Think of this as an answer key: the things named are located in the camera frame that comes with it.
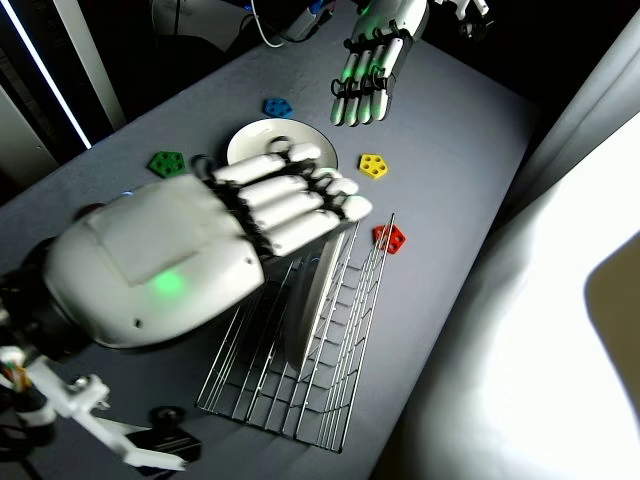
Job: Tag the white metal post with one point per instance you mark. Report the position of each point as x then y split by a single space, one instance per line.
75 30

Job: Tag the grey table cloth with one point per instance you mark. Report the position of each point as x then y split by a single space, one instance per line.
450 150

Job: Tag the white LED light bar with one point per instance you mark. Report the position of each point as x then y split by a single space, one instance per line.
47 75

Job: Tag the blue pentagon block with holes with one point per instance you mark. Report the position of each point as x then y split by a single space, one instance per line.
279 107

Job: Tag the beige rounded panel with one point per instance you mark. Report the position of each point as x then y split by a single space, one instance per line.
615 325

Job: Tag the white backdrop sheet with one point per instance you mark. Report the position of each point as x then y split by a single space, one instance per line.
550 300

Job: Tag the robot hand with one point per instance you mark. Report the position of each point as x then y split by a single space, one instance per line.
150 260
380 55

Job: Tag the yellow pentagon block with holes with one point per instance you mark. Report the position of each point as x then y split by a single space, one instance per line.
373 166

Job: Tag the green pentagon block with holes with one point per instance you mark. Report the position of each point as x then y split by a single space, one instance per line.
166 164

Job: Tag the white plate with leaf print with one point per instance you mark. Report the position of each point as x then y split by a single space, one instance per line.
260 132
310 310

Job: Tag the red pentagon block with holes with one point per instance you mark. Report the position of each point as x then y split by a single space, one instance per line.
397 240

